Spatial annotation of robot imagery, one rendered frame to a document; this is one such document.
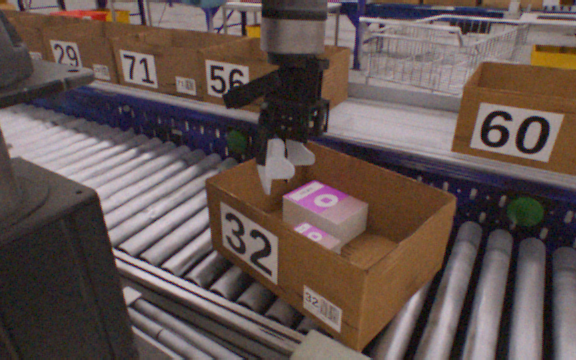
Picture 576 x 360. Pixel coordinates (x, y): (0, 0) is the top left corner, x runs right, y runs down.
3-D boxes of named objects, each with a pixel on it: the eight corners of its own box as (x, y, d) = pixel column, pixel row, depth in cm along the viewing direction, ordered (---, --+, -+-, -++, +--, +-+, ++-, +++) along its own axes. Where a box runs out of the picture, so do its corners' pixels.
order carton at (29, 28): (-5, 61, 188) (-19, 20, 180) (57, 50, 210) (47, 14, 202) (50, 72, 170) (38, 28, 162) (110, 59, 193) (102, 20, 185)
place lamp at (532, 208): (502, 222, 94) (510, 196, 91) (503, 219, 95) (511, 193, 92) (538, 231, 91) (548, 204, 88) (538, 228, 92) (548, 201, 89)
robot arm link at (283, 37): (247, 16, 55) (284, 16, 63) (247, 55, 57) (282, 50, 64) (308, 21, 51) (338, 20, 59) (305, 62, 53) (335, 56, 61)
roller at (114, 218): (74, 247, 98) (69, 230, 96) (214, 163, 138) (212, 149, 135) (88, 254, 96) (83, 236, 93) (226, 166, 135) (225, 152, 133)
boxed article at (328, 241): (322, 271, 82) (323, 252, 80) (287, 248, 89) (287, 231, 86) (340, 258, 86) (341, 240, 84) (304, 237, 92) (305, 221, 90)
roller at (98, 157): (4, 204, 108) (5, 217, 111) (154, 137, 148) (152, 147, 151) (-9, 193, 109) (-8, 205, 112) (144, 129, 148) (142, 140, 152)
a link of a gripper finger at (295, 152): (310, 189, 68) (308, 140, 62) (279, 180, 70) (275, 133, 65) (318, 179, 70) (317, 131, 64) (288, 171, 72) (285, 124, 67)
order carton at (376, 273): (209, 247, 90) (202, 179, 82) (301, 197, 108) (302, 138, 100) (357, 355, 66) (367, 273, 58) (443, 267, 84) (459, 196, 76)
